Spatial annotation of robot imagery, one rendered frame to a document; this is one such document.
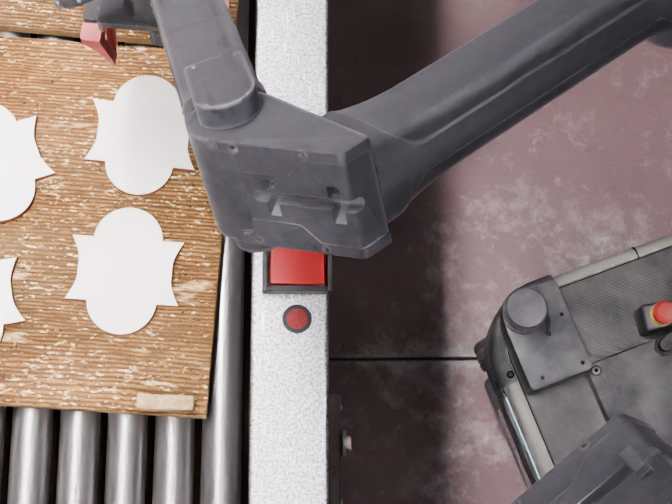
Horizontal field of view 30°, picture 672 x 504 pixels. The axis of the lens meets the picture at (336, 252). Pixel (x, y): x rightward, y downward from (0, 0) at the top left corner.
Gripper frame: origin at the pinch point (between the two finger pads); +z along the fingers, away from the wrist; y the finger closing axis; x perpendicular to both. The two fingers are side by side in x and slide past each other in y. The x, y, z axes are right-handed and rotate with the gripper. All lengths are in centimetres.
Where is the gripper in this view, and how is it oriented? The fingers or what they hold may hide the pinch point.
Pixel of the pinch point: (160, 58)
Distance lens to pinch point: 133.9
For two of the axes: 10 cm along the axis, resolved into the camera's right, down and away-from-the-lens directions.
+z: -0.4, 4.9, 8.7
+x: 0.7, -8.7, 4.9
